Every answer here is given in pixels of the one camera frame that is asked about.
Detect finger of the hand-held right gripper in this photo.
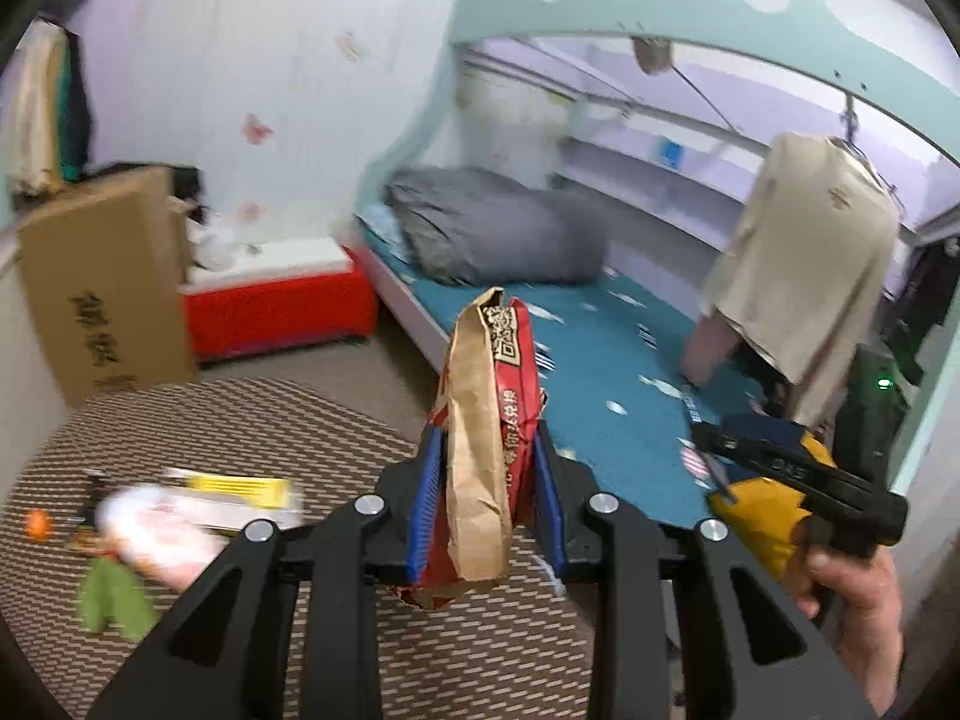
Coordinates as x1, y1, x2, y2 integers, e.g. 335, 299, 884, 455
694, 424, 826, 500

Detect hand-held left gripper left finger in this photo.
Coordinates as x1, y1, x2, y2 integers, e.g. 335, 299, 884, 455
90, 429, 446, 720

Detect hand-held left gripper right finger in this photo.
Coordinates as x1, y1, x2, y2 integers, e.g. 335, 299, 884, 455
534, 420, 878, 720

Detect red brown paper snack bag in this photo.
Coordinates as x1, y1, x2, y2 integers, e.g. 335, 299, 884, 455
405, 286, 552, 612

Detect yellow white carton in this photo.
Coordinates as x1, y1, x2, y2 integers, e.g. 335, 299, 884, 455
161, 467, 305, 533

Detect white plastic bag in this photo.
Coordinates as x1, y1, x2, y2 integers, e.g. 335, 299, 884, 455
97, 484, 248, 593
187, 210, 248, 271

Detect green wrapper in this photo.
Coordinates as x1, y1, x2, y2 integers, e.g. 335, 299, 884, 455
77, 555, 160, 642

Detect person's right hand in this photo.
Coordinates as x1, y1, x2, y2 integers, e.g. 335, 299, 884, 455
787, 525, 905, 713

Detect yellow jacket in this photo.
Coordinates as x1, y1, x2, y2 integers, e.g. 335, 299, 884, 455
705, 427, 837, 586

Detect pink garment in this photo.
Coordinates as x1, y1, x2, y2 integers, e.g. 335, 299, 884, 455
682, 307, 743, 391

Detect teal patterned bed sheet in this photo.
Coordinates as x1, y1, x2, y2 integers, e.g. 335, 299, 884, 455
356, 217, 773, 526

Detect beige long-sleeve shirt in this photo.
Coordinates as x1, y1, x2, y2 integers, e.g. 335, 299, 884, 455
701, 131, 901, 428

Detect dark hanging clothes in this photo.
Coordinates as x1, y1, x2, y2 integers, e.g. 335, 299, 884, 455
877, 236, 960, 387

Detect polka dot round table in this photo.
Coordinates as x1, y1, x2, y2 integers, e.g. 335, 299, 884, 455
0, 379, 601, 720

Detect red storage bench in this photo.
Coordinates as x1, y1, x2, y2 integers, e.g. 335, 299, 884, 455
184, 266, 380, 365

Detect blue plaid pillow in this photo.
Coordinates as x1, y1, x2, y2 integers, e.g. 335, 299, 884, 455
356, 210, 398, 248

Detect white board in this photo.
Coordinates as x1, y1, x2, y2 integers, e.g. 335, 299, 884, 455
187, 236, 353, 290

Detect grey duvet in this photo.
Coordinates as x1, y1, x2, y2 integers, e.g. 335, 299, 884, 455
382, 165, 608, 286

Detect large cardboard box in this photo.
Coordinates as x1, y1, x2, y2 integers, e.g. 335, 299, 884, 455
15, 165, 200, 410

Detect black cloth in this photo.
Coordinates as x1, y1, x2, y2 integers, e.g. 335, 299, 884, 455
169, 165, 207, 226

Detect beige hanging cloth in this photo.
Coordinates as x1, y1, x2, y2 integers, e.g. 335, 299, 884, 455
634, 37, 672, 76

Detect white wardrobe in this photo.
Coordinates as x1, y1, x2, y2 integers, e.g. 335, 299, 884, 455
75, 0, 451, 256

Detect teal white bunk bed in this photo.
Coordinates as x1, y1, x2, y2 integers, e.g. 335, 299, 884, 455
349, 0, 960, 541

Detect green garment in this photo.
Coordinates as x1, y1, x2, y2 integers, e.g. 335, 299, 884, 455
60, 52, 80, 181

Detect black coat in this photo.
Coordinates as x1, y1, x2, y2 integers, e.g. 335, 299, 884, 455
67, 45, 95, 166

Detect cream jacket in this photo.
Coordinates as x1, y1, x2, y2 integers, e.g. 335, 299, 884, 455
4, 22, 68, 196

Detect lilac wall shelf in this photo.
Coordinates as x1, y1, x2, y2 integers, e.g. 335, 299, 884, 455
562, 131, 766, 226

